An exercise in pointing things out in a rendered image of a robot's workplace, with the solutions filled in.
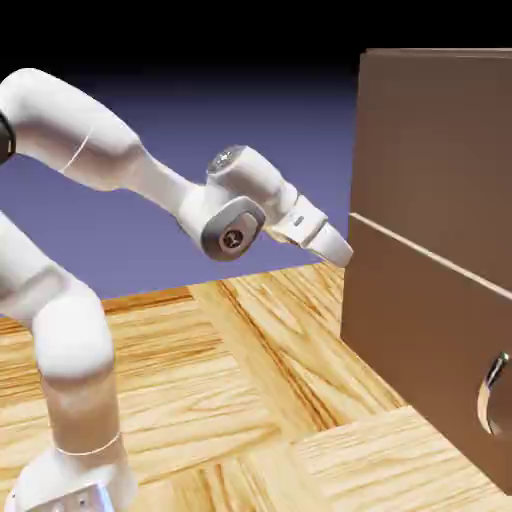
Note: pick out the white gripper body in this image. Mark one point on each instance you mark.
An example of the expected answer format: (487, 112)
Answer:
(332, 242)

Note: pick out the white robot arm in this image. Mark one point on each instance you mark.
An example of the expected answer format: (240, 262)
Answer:
(80, 136)

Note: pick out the brown wooden cabinet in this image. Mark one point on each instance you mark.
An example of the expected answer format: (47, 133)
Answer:
(432, 240)

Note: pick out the brown cabinet door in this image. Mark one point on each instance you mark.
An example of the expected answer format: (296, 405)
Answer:
(436, 152)
(416, 332)

